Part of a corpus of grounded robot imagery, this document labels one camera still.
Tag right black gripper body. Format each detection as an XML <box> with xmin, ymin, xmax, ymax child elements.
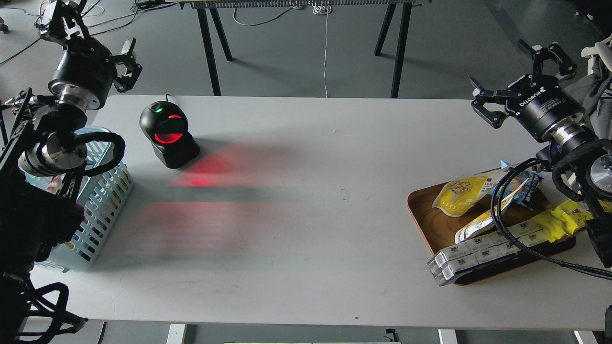
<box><xmin>507</xmin><ymin>75</ymin><xmax>584</xmax><ymax>143</ymax></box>

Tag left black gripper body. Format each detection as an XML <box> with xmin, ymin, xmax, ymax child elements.
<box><xmin>48</xmin><ymin>37</ymin><xmax>117</xmax><ymax>110</ymax></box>

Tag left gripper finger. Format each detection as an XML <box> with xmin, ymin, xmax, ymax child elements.
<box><xmin>113</xmin><ymin>38</ymin><xmax>142</xmax><ymax>92</ymax></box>
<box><xmin>36</xmin><ymin>0</ymin><xmax>90</xmax><ymax>49</ymax></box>

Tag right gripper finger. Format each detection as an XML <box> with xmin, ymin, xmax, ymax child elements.
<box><xmin>469</xmin><ymin>77</ymin><xmax>510</xmax><ymax>129</ymax></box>
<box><xmin>517</xmin><ymin>39</ymin><xmax>577</xmax><ymax>86</ymax></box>

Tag yellow nut snack pouch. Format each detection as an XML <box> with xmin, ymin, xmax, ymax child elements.
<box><xmin>431</xmin><ymin>175</ymin><xmax>487</xmax><ymax>217</ymax></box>

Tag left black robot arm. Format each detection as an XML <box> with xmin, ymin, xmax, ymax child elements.
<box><xmin>0</xmin><ymin>0</ymin><xmax>142</xmax><ymax>344</ymax></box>

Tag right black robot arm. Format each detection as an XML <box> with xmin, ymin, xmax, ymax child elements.
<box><xmin>470</xmin><ymin>41</ymin><xmax>611</xmax><ymax>269</ymax></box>

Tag blue snack bag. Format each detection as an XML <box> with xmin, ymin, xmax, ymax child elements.
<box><xmin>503</xmin><ymin>170</ymin><xmax>545</xmax><ymax>211</ymax></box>

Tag light blue plastic basket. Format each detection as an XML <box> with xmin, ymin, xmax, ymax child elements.
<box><xmin>18</xmin><ymin>141</ymin><xmax>133</xmax><ymax>273</ymax></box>

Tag yellow white snack pouch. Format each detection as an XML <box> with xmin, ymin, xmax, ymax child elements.
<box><xmin>454</xmin><ymin>181</ymin><xmax>527</xmax><ymax>244</ymax></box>

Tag yellow cartoon snack bag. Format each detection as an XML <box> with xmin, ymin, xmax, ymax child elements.
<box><xmin>529</xmin><ymin>200</ymin><xmax>594</xmax><ymax>243</ymax></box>

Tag white boxed snack pack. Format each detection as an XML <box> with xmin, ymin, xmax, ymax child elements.
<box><xmin>427</xmin><ymin>220</ymin><xmax>548</xmax><ymax>287</ymax></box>

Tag black barcode scanner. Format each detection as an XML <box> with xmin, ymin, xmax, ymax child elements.
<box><xmin>139</xmin><ymin>93</ymin><xmax>200</xmax><ymax>169</ymax></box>

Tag brown wooden tray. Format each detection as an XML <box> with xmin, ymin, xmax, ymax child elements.
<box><xmin>407</xmin><ymin>184</ymin><xmax>576</xmax><ymax>285</ymax></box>

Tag black trestle table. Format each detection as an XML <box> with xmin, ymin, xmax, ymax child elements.
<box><xmin>159</xmin><ymin>6</ymin><xmax>411</xmax><ymax>98</ymax></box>

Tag floor cables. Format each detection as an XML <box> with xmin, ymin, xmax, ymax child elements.
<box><xmin>0</xmin><ymin>0</ymin><xmax>177</xmax><ymax>66</ymax></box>

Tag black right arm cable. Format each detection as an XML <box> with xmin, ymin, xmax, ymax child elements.
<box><xmin>491</xmin><ymin>158</ymin><xmax>612</xmax><ymax>280</ymax></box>

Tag white hanging cable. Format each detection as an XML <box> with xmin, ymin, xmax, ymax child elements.
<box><xmin>313</xmin><ymin>5</ymin><xmax>333</xmax><ymax>98</ymax></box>

